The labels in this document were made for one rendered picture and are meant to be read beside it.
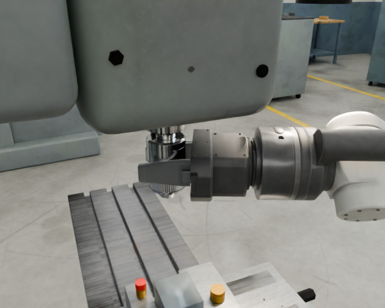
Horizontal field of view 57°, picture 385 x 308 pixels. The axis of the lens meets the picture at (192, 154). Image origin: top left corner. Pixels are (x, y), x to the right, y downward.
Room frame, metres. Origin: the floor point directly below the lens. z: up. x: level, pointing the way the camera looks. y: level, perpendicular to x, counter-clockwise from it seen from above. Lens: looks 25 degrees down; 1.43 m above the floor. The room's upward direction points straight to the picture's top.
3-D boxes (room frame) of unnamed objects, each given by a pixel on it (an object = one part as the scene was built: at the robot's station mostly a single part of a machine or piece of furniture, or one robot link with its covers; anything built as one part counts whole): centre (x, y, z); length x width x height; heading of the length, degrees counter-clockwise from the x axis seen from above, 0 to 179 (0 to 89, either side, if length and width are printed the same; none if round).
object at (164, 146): (0.39, 0.03, 1.26); 0.05 x 0.05 x 0.01
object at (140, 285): (0.39, 0.08, 1.03); 0.02 x 0.02 x 0.03
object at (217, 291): (0.39, -0.04, 1.03); 0.02 x 0.02 x 0.02
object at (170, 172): (0.36, 0.03, 1.23); 0.06 x 0.02 x 0.03; 88
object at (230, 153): (0.39, -0.06, 1.23); 0.13 x 0.12 x 0.10; 178
